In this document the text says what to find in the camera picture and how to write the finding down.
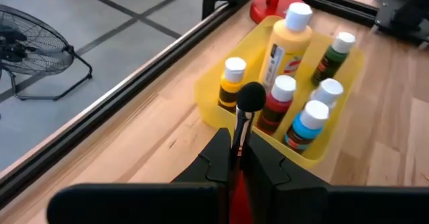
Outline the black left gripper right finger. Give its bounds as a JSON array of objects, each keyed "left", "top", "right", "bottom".
[{"left": 242, "top": 131, "right": 331, "bottom": 224}]

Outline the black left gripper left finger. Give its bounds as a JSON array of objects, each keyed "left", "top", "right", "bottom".
[{"left": 172, "top": 127, "right": 233, "bottom": 198}]

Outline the small light blue paint bottle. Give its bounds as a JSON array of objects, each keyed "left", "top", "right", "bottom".
[{"left": 283, "top": 99, "right": 330, "bottom": 155}]

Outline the small red paint bottle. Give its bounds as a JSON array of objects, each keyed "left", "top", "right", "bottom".
[{"left": 256, "top": 74, "right": 298, "bottom": 136}]

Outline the round black-tipped silver ferrule paintbrush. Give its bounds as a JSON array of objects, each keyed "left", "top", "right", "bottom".
[{"left": 229, "top": 81, "right": 267, "bottom": 184}]

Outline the small yellow paint bottle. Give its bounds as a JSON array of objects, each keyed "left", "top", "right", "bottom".
[{"left": 217, "top": 56, "right": 247, "bottom": 114}]

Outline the small white paint bottle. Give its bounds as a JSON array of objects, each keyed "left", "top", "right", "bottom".
[{"left": 308, "top": 78, "right": 345, "bottom": 113}]

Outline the large yellow paint bottle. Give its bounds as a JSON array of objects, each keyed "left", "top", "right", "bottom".
[{"left": 257, "top": 1, "right": 314, "bottom": 94}]

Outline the small green paint bottle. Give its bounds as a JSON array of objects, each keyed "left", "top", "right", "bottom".
[{"left": 310, "top": 32, "right": 356, "bottom": 87}]

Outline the translucent yellow plastic tray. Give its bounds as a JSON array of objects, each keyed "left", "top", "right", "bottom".
[{"left": 194, "top": 15, "right": 365, "bottom": 170}]

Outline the red desk lamp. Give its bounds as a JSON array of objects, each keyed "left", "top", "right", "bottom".
[{"left": 249, "top": 0, "right": 304, "bottom": 25}]

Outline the black floor fan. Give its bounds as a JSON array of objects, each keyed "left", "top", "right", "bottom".
[{"left": 0, "top": 4, "right": 94, "bottom": 101}]

